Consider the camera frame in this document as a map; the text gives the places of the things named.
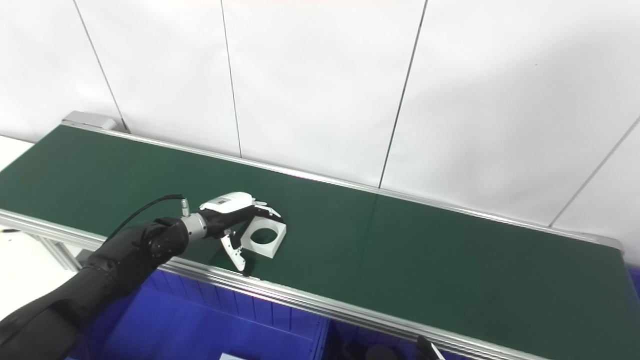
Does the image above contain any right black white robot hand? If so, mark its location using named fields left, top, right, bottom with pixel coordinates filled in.
left=416, top=335, right=446, bottom=360

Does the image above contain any blue bin with white parts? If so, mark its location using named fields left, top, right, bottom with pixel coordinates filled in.
left=65, top=270, right=331, bottom=360

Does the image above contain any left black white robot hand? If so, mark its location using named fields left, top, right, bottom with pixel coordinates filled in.
left=199, top=191, right=286, bottom=273

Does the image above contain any green conveyor belt aluminium frame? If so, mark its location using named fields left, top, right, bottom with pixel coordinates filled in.
left=0, top=111, right=640, bottom=360

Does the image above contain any empty blue plastic bin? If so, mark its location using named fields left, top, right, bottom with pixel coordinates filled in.
left=626, top=267, right=640, bottom=301

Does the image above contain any aluminium conveyor support leg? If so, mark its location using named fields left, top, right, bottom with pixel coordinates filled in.
left=37, top=235, right=96, bottom=273

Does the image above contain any black cylindrical part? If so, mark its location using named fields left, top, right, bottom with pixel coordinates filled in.
left=364, top=344, right=398, bottom=360

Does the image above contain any blue bin with black parts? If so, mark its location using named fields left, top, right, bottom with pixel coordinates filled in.
left=320, top=320, right=451, bottom=360

